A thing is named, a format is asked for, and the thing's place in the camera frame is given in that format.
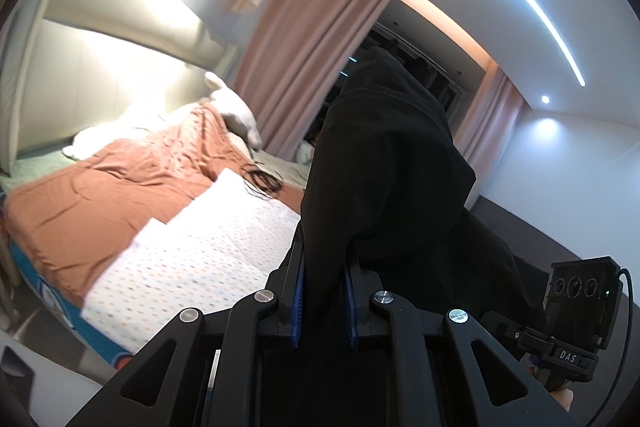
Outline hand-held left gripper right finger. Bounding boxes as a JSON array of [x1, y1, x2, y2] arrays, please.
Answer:
[[343, 252, 581, 427]]

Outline pale pillow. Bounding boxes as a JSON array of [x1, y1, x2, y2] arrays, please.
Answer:
[[204, 71, 264, 148]]

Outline large black garment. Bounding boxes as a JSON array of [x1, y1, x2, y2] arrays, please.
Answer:
[[262, 47, 556, 427]]

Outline white dotted blanket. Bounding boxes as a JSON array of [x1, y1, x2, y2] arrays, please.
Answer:
[[80, 167, 303, 355]]

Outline tangled black cables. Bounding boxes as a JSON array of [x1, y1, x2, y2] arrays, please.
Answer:
[[239, 161, 285, 198]]

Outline peach orange duvet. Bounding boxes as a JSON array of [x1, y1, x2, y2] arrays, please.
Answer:
[[2, 102, 251, 305]]

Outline beige padded headboard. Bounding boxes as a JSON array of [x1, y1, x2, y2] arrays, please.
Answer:
[[0, 0, 240, 175]]

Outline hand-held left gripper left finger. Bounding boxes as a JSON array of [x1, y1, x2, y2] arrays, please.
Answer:
[[65, 242, 307, 427]]

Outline white pillow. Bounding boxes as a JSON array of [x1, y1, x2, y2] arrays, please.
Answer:
[[61, 103, 202, 161]]

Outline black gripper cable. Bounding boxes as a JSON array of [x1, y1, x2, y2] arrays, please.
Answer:
[[597, 266, 637, 427]]

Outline person's right hand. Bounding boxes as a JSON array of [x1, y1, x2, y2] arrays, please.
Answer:
[[529, 353, 574, 413]]

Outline bed with blue printed side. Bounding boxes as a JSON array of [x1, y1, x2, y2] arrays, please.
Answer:
[[0, 152, 132, 360]]

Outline pink curtain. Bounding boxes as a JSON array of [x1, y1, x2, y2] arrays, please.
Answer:
[[234, 0, 397, 158], [456, 66, 527, 200]]

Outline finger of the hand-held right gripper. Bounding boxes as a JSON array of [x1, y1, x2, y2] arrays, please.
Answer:
[[480, 311, 526, 358]]

